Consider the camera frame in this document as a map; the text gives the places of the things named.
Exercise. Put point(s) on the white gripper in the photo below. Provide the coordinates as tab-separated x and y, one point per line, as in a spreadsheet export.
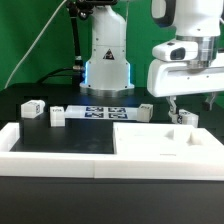
170	79

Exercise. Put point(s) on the white square tabletop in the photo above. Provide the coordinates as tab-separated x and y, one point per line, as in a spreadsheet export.
138	139

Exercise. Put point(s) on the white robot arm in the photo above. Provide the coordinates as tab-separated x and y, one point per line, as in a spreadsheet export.
190	63

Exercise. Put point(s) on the white tag plate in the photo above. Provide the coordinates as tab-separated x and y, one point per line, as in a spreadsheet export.
100	112

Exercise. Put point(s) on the white U-shaped fence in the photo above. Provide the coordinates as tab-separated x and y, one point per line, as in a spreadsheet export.
187	165

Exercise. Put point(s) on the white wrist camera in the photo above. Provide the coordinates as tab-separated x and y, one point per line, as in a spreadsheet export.
176	50

